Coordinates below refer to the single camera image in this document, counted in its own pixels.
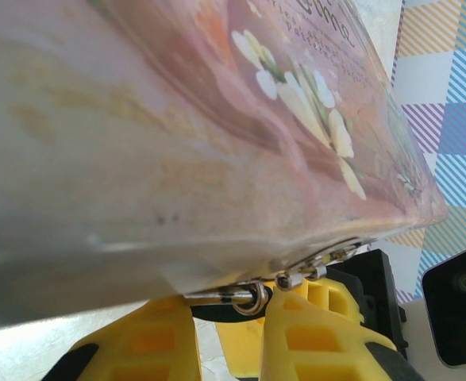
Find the pink illustrated tin box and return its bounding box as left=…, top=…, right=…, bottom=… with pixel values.
left=0, top=0, right=448, bottom=330

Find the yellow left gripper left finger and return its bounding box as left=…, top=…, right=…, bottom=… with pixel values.
left=53, top=295, right=202, bottom=381

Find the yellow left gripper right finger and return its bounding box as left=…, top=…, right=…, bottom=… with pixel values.
left=258, top=291, right=428, bottom=381

